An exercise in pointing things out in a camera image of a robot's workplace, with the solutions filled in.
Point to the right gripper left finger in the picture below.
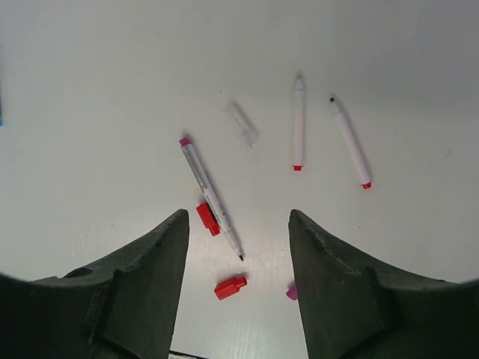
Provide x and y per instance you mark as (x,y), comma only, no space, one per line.
(123,305)

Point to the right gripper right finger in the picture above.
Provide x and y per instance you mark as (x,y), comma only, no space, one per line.
(353,305)

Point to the clear cap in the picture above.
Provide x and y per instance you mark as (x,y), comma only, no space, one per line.
(242,125)

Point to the purple pen cap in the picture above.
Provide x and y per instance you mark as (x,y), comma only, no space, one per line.
(291,292)

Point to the white fineliner pen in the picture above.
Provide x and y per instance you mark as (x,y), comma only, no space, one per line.
(347,130)
(299,116)

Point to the thin white red-tip pen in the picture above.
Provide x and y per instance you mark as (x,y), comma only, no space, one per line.
(210,195)

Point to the red cap lower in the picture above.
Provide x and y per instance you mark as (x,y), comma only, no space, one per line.
(230,287)

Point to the red cap upper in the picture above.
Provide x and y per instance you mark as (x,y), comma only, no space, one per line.
(207,218)

